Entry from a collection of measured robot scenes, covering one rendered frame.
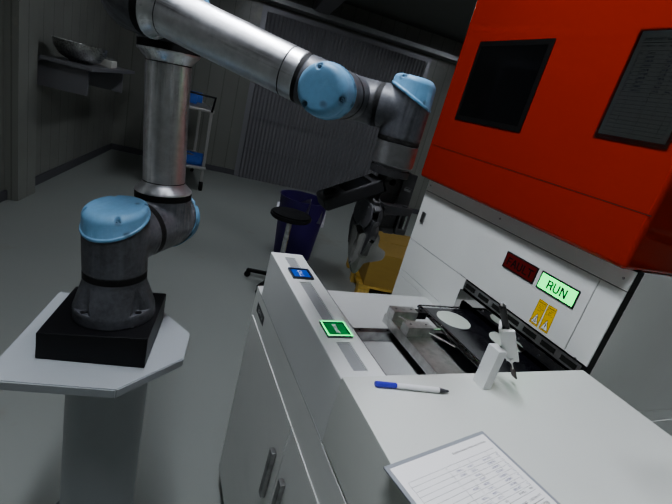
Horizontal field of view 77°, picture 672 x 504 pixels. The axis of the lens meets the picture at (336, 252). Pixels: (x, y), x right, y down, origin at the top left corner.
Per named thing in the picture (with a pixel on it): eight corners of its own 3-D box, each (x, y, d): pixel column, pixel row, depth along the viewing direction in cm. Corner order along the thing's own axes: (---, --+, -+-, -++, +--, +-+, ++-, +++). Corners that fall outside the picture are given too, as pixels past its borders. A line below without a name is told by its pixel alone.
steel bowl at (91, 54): (62, 57, 381) (63, 38, 376) (113, 69, 392) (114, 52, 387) (41, 54, 343) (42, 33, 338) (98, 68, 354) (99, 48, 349)
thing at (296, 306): (291, 296, 127) (301, 254, 122) (366, 437, 80) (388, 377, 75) (261, 294, 123) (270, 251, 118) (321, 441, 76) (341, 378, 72)
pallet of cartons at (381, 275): (447, 281, 432) (461, 244, 419) (490, 325, 354) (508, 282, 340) (338, 262, 402) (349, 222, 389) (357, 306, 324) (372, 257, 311)
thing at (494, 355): (493, 377, 84) (519, 320, 80) (506, 390, 81) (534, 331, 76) (469, 378, 81) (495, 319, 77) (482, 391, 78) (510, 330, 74)
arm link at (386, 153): (389, 142, 69) (368, 134, 76) (381, 169, 71) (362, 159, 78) (426, 151, 73) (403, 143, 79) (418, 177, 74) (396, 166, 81)
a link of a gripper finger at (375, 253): (380, 281, 81) (394, 237, 78) (353, 278, 79) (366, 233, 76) (373, 274, 84) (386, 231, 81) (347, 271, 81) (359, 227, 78)
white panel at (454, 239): (403, 273, 172) (435, 178, 159) (565, 419, 103) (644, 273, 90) (397, 272, 171) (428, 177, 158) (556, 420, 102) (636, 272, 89)
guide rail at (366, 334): (463, 338, 130) (467, 330, 129) (467, 342, 128) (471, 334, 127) (314, 336, 109) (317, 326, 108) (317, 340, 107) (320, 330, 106)
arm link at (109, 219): (64, 269, 79) (61, 199, 74) (118, 249, 91) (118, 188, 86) (118, 287, 76) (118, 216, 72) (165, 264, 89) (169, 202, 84)
